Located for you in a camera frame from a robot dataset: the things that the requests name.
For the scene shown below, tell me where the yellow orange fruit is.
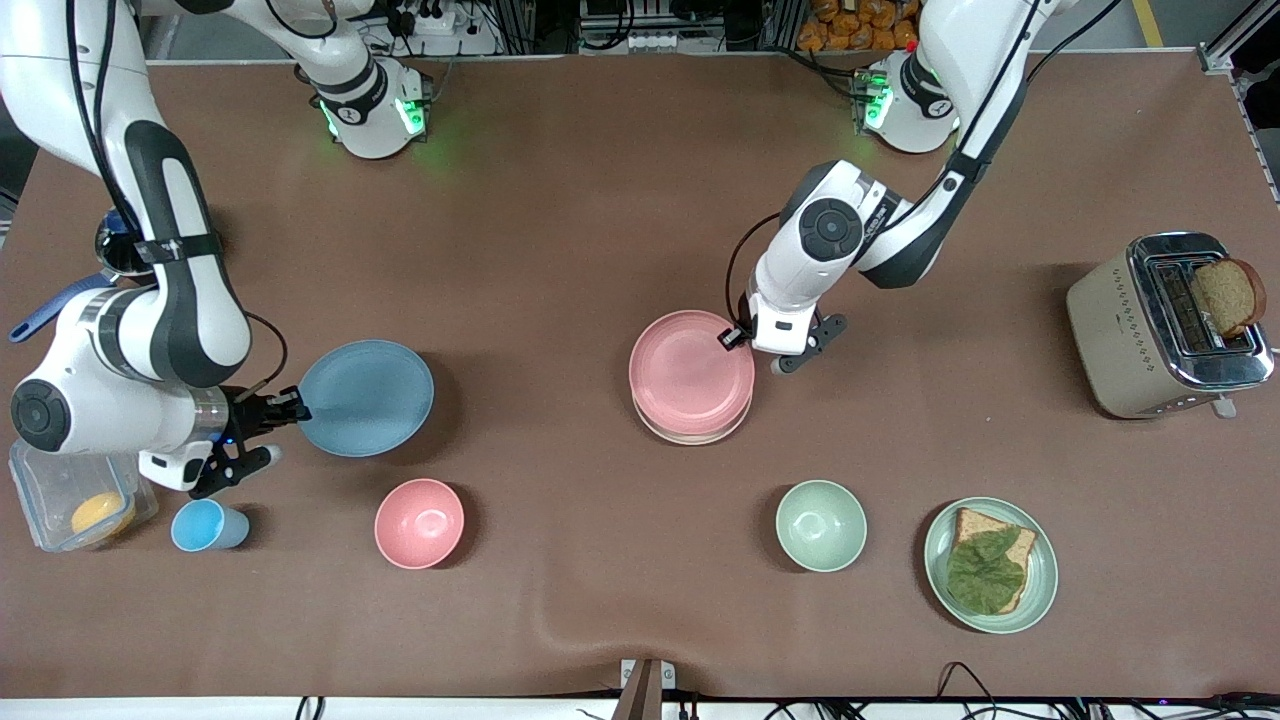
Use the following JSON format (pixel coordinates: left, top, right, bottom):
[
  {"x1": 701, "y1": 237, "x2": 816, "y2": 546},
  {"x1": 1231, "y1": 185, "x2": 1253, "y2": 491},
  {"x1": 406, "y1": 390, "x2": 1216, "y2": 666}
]
[{"x1": 70, "y1": 490, "x2": 137, "y2": 537}]

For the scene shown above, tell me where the beige plate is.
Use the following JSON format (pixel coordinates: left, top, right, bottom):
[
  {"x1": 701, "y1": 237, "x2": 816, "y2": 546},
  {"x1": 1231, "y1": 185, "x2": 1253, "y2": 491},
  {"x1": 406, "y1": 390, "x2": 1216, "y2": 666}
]
[{"x1": 633, "y1": 395, "x2": 752, "y2": 447}]

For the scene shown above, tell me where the beige chrome toaster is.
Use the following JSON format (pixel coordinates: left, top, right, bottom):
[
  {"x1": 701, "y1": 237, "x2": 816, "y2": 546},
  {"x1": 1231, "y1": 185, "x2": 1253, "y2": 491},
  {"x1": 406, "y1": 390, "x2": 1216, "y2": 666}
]
[{"x1": 1065, "y1": 232, "x2": 1277, "y2": 421}]

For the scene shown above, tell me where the brown bread slice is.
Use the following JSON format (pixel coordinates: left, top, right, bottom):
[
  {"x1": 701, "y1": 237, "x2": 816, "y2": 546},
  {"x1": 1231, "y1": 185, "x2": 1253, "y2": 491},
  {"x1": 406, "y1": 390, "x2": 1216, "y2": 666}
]
[{"x1": 950, "y1": 507, "x2": 1038, "y2": 614}]

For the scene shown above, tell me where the glass lid blue knob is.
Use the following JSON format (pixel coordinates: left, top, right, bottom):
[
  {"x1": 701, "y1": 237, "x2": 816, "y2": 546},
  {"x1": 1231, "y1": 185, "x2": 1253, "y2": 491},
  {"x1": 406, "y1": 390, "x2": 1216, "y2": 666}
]
[{"x1": 94, "y1": 204, "x2": 153, "y2": 278}]

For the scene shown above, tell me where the pink plate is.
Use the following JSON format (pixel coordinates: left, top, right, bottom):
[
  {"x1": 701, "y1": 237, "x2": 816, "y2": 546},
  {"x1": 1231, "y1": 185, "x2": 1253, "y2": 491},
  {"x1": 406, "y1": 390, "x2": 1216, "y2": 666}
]
[{"x1": 628, "y1": 310, "x2": 757, "y2": 437}]

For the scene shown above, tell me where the green plate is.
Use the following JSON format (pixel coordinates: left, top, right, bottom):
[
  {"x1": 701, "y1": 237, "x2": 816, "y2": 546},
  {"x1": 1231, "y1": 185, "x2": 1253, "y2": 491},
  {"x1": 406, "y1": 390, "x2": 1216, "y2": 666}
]
[{"x1": 923, "y1": 496, "x2": 1059, "y2": 635}]

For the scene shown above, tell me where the blue cup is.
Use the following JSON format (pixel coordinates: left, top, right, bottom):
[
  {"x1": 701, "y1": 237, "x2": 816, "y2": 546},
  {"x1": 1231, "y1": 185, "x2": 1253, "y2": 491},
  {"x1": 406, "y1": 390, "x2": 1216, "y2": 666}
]
[{"x1": 170, "y1": 498, "x2": 251, "y2": 553}]

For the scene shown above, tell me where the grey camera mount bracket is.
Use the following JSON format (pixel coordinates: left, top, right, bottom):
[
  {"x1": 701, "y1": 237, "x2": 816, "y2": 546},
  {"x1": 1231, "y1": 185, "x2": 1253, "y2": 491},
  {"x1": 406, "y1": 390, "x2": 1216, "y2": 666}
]
[{"x1": 612, "y1": 657, "x2": 677, "y2": 720}]

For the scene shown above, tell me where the black pot blue handle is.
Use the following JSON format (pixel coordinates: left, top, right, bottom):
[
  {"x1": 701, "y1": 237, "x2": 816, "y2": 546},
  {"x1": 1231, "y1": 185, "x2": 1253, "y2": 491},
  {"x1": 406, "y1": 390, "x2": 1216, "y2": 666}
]
[{"x1": 9, "y1": 205, "x2": 224, "y2": 345}]

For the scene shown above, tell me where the orange snack bag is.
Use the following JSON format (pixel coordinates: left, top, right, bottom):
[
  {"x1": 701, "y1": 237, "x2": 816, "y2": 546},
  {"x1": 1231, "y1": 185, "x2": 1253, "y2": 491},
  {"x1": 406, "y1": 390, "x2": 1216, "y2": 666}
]
[{"x1": 797, "y1": 0, "x2": 923, "y2": 53}]

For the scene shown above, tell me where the thin black floor cable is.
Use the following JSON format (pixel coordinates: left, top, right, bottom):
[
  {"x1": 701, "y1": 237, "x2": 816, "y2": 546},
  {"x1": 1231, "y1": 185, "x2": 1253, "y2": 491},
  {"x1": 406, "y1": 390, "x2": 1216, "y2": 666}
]
[{"x1": 936, "y1": 661, "x2": 1013, "y2": 720}]

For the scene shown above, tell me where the pink bowl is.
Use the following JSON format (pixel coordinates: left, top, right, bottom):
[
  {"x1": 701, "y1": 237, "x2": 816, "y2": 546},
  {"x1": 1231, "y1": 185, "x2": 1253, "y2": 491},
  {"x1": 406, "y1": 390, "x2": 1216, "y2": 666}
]
[{"x1": 374, "y1": 478, "x2": 466, "y2": 571}]

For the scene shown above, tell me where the clear plastic container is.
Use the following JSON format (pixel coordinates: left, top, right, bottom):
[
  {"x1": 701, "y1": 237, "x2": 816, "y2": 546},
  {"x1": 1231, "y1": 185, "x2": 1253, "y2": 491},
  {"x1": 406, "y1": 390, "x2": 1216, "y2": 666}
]
[{"x1": 9, "y1": 440, "x2": 159, "y2": 554}]

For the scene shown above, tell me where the blue plate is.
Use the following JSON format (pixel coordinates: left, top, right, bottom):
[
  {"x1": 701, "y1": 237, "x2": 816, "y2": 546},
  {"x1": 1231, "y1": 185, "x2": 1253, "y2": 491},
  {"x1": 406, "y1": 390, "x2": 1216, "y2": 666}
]
[{"x1": 297, "y1": 340, "x2": 436, "y2": 459}]

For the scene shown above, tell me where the white power strip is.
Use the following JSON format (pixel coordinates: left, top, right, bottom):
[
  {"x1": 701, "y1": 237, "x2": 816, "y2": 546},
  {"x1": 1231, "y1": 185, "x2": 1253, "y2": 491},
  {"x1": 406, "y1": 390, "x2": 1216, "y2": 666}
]
[{"x1": 395, "y1": 0, "x2": 463, "y2": 37}]

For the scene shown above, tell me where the brown toast slice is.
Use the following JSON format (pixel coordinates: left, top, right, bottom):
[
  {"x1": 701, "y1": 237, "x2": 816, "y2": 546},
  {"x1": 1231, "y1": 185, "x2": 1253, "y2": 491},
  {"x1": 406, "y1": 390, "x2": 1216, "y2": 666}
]
[{"x1": 1190, "y1": 257, "x2": 1269, "y2": 340}]

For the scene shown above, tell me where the brown table cloth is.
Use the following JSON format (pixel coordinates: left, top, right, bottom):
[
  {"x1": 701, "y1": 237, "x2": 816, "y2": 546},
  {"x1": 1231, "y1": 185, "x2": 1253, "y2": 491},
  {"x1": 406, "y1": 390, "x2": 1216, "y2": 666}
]
[{"x1": 0, "y1": 50, "x2": 1280, "y2": 701}]

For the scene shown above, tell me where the green bowl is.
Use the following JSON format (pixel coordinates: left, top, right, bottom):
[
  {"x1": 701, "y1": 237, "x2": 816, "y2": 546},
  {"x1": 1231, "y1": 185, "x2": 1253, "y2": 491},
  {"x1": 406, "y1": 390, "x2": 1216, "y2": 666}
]
[{"x1": 775, "y1": 480, "x2": 868, "y2": 574}]

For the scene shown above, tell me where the green lettuce leaf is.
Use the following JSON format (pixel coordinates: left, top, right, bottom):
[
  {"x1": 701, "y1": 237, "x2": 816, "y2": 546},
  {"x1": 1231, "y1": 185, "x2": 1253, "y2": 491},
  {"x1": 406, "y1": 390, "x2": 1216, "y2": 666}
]
[{"x1": 946, "y1": 527, "x2": 1028, "y2": 615}]

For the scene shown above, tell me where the aluminium frame profile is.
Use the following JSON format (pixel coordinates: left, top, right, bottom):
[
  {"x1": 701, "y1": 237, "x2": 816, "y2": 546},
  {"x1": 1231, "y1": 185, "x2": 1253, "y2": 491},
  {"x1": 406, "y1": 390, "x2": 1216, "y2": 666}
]
[
  {"x1": 1198, "y1": 0, "x2": 1280, "y2": 76},
  {"x1": 138, "y1": 8, "x2": 173, "y2": 63}
]

